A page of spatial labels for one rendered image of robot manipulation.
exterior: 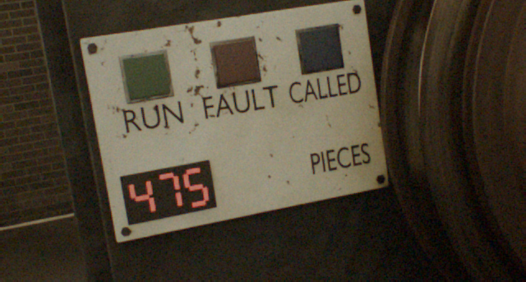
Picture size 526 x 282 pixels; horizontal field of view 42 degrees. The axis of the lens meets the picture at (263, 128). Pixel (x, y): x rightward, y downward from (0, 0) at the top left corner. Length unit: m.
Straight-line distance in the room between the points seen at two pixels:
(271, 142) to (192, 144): 0.07
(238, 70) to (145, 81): 0.08
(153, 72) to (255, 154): 0.12
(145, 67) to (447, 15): 0.25
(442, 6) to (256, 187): 0.23
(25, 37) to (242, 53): 6.04
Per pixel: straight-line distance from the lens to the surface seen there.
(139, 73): 0.60
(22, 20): 6.63
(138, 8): 0.63
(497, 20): 0.53
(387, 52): 0.58
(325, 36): 0.63
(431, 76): 0.53
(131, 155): 0.61
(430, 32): 0.53
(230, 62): 0.61
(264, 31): 0.62
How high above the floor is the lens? 1.20
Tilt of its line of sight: 6 degrees down
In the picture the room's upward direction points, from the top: 9 degrees counter-clockwise
